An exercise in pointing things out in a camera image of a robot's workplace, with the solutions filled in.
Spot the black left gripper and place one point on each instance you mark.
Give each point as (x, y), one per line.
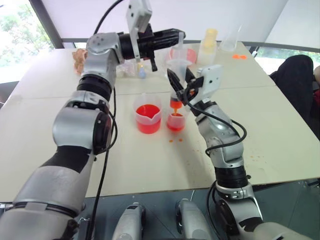
(147, 43)

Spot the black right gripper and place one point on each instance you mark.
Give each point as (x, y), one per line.
(191, 88)

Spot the clear plastic syringe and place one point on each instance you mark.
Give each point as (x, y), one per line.
(180, 66)

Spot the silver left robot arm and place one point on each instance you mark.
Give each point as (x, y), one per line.
(75, 125)

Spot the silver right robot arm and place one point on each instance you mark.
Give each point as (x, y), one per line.
(225, 147)

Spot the clear cup with red bottom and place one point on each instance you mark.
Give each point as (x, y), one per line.
(188, 53)

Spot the small cup red liquid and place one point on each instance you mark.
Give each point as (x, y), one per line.
(175, 122)

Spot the large measuring cup red liquid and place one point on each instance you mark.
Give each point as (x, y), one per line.
(148, 117)

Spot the yellow translucent plastic bottle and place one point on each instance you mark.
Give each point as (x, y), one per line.
(207, 47)

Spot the clear crinkled plastic bag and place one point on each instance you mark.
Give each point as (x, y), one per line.
(127, 70)

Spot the clear empty tall beaker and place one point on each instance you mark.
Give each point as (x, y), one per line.
(230, 41)

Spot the orange flat discs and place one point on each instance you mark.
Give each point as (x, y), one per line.
(239, 57)

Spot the brown plush toy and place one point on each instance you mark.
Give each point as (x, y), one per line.
(79, 61)

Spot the person in dark clothing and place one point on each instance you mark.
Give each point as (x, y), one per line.
(295, 85)

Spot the silver rounded robot leg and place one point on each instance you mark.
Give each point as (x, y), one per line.
(192, 220)
(130, 222)

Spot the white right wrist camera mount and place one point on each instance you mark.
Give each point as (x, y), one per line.
(210, 80)

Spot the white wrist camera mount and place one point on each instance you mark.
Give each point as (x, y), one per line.
(138, 15)
(210, 80)

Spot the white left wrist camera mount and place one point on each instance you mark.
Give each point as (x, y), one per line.
(138, 15)

